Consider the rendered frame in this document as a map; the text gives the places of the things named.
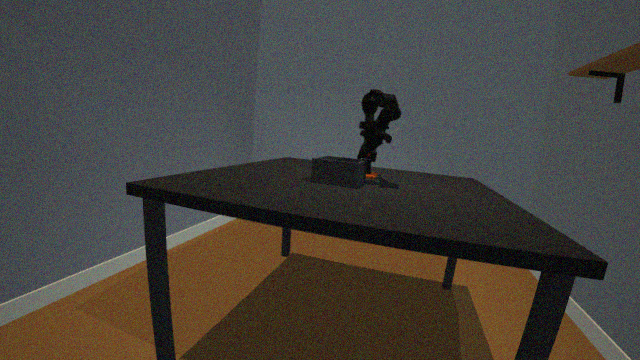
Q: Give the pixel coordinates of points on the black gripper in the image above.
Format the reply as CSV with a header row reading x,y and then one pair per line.
x,y
374,139

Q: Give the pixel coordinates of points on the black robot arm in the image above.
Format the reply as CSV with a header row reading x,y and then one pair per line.
x,y
391,112

